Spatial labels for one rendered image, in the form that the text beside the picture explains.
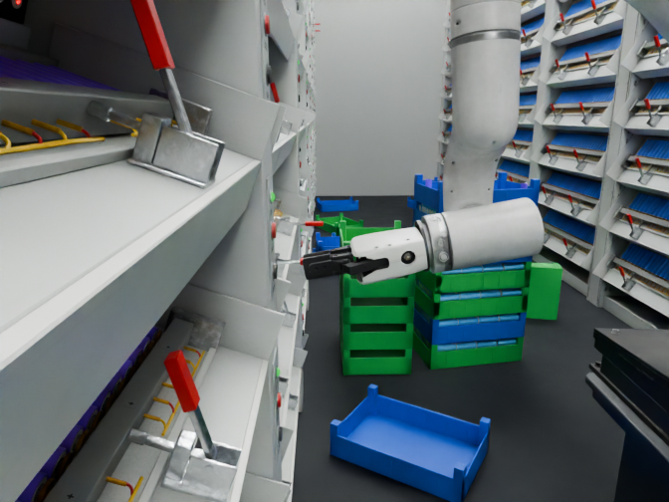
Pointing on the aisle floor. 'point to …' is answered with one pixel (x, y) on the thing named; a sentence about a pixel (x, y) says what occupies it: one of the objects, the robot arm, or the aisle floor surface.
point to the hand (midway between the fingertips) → (318, 264)
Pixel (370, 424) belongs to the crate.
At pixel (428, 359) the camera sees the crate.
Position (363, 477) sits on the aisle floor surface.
